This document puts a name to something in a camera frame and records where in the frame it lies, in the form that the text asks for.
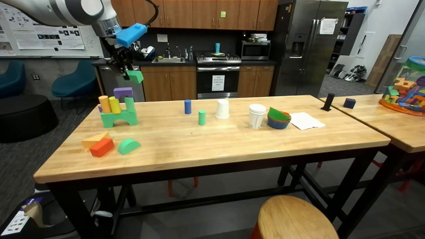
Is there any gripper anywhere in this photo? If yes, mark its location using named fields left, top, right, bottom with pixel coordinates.
left=100, top=35, right=137, bottom=81

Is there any dish rack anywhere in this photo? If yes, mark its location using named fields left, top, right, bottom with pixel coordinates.
left=139, top=45, right=156, bottom=60

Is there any steel dishwasher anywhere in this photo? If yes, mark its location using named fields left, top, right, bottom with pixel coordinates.
left=98, top=65, right=146, bottom=103

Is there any purple foam arch block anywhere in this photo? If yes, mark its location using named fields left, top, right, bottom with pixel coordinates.
left=113, top=87, right=134, bottom=99

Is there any kitchen sink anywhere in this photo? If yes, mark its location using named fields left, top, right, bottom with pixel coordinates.
left=152, top=57, right=186, bottom=64

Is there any yellow foam cylinder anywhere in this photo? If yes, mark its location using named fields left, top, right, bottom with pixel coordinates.
left=109, top=97, right=122, bottom=115

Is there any orange foam cylinder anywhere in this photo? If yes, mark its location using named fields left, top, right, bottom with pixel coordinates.
left=98, top=96, right=112, bottom=114

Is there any wooden base cabinet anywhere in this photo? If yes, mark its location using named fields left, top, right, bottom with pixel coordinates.
left=140, top=65, right=197, bottom=102
left=237, top=65, right=276, bottom=98

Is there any green foam arch block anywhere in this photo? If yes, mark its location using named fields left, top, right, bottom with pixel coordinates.
left=100, top=109, right=138, bottom=128

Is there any blue chair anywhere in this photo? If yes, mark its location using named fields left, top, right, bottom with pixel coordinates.
left=0, top=60, right=27, bottom=99
left=51, top=59, right=98, bottom=99

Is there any yellow foam wedge block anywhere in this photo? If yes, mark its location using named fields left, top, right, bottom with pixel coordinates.
left=81, top=131, right=110, bottom=149

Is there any green foam half-round block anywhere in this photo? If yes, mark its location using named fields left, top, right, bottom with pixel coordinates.
left=117, top=138, right=141, bottom=156

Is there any orange foam rectangular block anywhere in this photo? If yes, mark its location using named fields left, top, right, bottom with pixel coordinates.
left=89, top=138, right=115, bottom=158

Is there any whiteboard with posters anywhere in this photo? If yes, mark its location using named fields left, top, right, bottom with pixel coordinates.
left=0, top=0, right=105, bottom=59

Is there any steel stove with oven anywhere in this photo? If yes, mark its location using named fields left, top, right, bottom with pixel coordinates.
left=195, top=51, right=242, bottom=100

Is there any white paper cup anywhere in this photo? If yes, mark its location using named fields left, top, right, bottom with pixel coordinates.
left=215, top=99, right=230, bottom=120

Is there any black round ottoman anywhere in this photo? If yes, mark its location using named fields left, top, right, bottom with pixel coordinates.
left=0, top=94, right=59, bottom=143

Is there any steel microwave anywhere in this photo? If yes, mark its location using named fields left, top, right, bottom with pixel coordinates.
left=240, top=40, right=271, bottom=61

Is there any red stool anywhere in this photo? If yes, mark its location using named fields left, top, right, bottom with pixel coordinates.
left=167, top=176, right=200, bottom=198

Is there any stack of paper cups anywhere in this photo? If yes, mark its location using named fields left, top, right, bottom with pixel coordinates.
left=248, top=104, right=267, bottom=130

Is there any stack of plastic bowls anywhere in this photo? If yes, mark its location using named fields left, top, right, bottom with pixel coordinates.
left=267, top=107, right=292, bottom=130

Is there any steel refrigerator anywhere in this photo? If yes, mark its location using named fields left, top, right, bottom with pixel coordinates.
left=270, top=0, right=349, bottom=97

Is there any white paper napkin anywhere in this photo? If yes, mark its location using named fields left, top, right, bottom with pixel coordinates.
left=290, top=112, right=326, bottom=131

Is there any printed leaflet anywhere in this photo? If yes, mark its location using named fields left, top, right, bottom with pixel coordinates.
left=0, top=197, right=44, bottom=236

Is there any black cylinder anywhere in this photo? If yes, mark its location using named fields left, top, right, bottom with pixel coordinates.
left=320, top=93, right=336, bottom=112

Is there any dark shelf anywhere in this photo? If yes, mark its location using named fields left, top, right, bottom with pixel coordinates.
left=327, top=6, right=366, bottom=72

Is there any wooden stool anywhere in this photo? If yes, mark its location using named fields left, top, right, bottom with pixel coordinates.
left=250, top=195, right=340, bottom=239

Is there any toy robot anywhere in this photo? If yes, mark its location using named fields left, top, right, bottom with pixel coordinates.
left=344, top=64, right=368, bottom=82

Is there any leaning wooden board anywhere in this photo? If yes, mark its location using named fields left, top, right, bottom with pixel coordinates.
left=366, top=34, right=402, bottom=88

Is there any wooden table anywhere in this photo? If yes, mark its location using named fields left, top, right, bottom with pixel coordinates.
left=319, top=94, right=425, bottom=239

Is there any glass door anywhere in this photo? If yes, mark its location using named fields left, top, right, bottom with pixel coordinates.
left=374, top=0, right=425, bottom=94

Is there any clear tub of foam blocks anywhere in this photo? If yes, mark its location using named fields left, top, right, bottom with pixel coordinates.
left=379, top=56, right=425, bottom=117

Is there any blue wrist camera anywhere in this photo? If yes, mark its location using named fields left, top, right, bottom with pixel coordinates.
left=116, top=23, right=148, bottom=48

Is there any row of wooden wall cabinets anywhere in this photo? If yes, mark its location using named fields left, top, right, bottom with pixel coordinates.
left=111, top=0, right=279, bottom=32

